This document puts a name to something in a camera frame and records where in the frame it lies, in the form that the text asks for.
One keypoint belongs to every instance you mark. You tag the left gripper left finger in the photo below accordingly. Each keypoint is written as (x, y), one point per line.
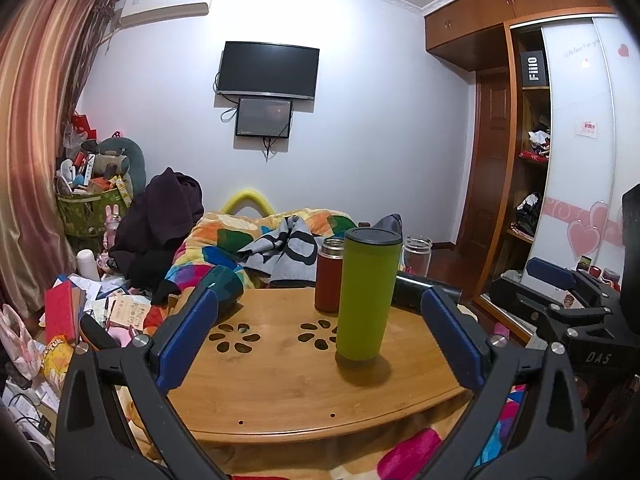
(92, 439)

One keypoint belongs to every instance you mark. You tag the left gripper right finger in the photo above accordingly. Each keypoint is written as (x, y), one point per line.
(525, 418)

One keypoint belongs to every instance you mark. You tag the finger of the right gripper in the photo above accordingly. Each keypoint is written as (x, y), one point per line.
(530, 305)
(563, 278)

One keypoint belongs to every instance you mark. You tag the green tumbler cup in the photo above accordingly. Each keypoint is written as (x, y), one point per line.
(370, 264)

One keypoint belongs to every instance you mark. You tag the teal faceted cup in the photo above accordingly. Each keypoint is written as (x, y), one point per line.
(222, 288)

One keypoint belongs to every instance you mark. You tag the yellow snack bag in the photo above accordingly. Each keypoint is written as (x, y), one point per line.
(55, 362)

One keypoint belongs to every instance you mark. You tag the white sliding wardrobe door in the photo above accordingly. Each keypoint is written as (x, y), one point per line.
(593, 70)

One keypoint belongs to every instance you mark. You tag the clear glass jar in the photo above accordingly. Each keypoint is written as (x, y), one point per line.
(417, 255)

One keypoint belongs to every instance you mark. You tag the brown wooden door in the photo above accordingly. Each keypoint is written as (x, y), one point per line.
(488, 168)

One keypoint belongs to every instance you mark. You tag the black thermos bottle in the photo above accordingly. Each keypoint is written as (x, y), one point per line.
(409, 289)

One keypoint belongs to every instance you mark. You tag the red book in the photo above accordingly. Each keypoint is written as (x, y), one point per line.
(63, 304)

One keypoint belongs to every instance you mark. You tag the grey backpack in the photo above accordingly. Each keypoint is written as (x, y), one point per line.
(392, 223)

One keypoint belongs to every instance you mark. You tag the white cylindrical bottle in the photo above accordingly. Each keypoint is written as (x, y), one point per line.
(86, 265)

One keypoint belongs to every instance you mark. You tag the black FiiO box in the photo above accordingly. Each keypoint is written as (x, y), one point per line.
(534, 70)

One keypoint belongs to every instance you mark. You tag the red thermos bottle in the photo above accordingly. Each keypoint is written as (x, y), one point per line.
(327, 291)

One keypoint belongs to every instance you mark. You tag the green storage basket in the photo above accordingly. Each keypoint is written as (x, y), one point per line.
(84, 215)

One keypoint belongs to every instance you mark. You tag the dark purple clothing pile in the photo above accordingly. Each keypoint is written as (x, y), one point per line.
(156, 224)

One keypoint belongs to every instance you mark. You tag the colourful patchwork blanket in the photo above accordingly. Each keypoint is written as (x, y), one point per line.
(217, 240)

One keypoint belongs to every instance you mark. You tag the wooden wardrobe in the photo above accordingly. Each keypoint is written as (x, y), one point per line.
(545, 140)

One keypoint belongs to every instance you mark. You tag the grey black patterned cloth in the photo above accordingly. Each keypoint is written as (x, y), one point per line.
(284, 257)

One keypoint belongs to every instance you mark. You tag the grey plush toy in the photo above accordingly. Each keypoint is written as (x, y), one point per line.
(126, 155)

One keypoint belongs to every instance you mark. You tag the yellow curved headboard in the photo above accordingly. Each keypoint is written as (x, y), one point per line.
(248, 197)

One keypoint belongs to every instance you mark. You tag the pink striped curtain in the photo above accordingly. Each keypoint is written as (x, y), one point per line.
(46, 53)

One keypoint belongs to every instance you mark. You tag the white air conditioner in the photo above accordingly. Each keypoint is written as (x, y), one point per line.
(141, 12)

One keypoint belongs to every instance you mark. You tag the small wall monitor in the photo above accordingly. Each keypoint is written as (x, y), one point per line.
(263, 118)

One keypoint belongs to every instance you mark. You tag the large wall monitor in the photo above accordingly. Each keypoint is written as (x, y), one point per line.
(249, 68)

